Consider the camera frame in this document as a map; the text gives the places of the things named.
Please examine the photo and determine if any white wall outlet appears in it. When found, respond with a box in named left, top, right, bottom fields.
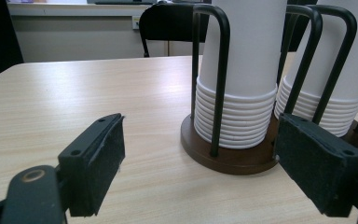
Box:
left=131, top=15, right=142, bottom=31

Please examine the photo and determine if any brown cup holder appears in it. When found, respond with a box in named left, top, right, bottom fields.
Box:
left=180, top=3, right=358, bottom=176

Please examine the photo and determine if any stack of white paper cups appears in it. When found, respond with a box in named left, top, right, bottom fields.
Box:
left=193, top=0, right=289, bottom=150
left=274, top=0, right=358, bottom=138

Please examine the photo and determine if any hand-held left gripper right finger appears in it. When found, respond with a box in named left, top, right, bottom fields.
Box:
left=274, top=112, right=358, bottom=218

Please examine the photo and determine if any black folding chair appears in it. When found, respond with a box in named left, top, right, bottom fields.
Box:
left=138, top=0, right=213, bottom=59

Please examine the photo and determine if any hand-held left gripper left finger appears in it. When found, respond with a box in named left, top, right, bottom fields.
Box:
left=57, top=112, right=127, bottom=218

